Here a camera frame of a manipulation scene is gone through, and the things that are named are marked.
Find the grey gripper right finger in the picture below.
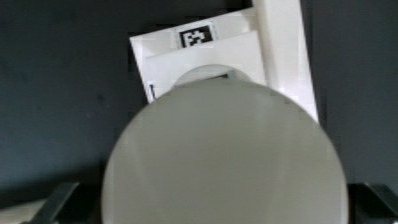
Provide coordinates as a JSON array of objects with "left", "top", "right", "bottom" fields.
[{"left": 363, "top": 183, "right": 398, "bottom": 224}]

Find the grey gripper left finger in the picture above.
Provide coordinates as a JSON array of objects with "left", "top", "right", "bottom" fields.
[{"left": 22, "top": 182, "right": 79, "bottom": 224}]

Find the white lamp bulb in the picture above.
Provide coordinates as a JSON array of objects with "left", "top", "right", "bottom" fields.
[{"left": 100, "top": 65, "right": 347, "bottom": 224}]

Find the white lamp base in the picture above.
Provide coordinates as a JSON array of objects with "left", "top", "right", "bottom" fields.
[{"left": 129, "top": 8, "right": 266, "bottom": 102}]

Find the white U-shaped fence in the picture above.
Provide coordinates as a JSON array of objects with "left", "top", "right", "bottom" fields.
[{"left": 251, "top": 0, "right": 317, "bottom": 119}]

